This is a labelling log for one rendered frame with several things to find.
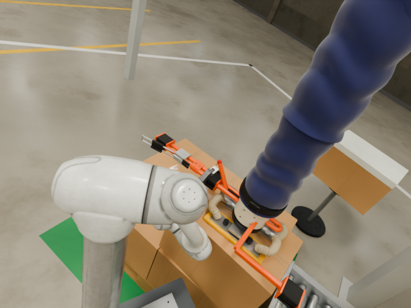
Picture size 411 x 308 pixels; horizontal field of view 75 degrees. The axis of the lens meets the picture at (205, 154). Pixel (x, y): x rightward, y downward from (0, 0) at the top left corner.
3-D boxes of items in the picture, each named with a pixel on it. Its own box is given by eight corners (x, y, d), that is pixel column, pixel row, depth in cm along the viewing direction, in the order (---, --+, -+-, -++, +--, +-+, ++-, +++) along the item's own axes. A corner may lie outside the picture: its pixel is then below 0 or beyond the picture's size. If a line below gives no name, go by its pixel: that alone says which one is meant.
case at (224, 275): (270, 275, 166) (303, 241, 142) (236, 327, 138) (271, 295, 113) (200, 212, 187) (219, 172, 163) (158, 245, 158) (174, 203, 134)
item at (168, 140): (174, 146, 151) (175, 140, 148) (164, 151, 145) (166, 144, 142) (162, 139, 153) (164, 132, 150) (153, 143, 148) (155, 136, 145)
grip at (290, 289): (299, 296, 105) (306, 290, 102) (292, 313, 99) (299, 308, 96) (281, 280, 108) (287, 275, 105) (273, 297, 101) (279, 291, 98)
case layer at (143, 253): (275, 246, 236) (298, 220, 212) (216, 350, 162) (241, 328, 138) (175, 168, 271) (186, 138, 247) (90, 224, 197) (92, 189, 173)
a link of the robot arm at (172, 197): (205, 181, 71) (154, 172, 69) (221, 167, 54) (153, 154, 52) (197, 231, 67) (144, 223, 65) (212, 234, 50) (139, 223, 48)
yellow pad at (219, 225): (267, 252, 129) (272, 246, 126) (259, 266, 122) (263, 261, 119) (213, 208, 139) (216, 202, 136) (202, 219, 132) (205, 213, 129)
